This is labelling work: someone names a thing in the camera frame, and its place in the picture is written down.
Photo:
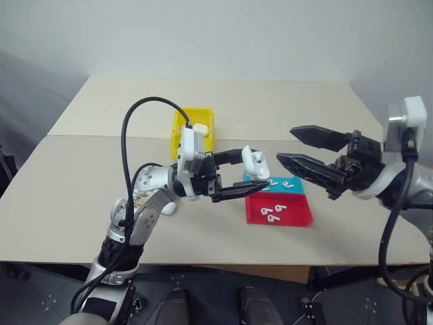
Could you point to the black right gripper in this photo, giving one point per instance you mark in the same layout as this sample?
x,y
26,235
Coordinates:
x,y
362,159

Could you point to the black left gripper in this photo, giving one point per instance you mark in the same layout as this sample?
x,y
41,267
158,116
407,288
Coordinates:
x,y
207,176

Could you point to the white earbud case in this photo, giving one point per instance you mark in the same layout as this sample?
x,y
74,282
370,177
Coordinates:
x,y
200,128
254,168
169,208

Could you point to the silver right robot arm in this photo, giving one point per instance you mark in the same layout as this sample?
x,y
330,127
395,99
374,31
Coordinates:
x,y
416,183

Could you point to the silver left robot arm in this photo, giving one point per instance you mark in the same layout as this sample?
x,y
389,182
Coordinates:
x,y
145,216

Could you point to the closed white earbud case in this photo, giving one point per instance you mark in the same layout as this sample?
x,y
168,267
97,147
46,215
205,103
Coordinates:
x,y
200,128
169,208

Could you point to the yellow plastic bin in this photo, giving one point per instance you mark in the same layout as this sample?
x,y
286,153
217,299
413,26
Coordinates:
x,y
179,135

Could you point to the white earbud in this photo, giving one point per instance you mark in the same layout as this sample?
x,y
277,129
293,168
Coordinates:
x,y
288,185
272,219
280,207
266,189
264,211
273,183

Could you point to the blue plastic tray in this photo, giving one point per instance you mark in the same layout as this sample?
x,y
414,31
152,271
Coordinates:
x,y
294,184

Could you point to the red plastic tray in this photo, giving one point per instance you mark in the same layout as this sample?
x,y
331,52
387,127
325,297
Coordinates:
x,y
294,211

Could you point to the dark rounded shape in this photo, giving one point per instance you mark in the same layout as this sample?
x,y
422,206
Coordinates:
x,y
258,306

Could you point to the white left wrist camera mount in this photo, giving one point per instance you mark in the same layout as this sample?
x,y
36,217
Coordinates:
x,y
188,145

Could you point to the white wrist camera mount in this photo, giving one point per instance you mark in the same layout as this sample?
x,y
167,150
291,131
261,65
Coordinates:
x,y
188,145
404,118

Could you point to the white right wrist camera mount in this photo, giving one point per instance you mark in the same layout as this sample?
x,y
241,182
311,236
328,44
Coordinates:
x,y
404,118

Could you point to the black metal bracket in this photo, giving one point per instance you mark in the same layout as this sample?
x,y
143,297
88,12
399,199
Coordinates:
x,y
313,311

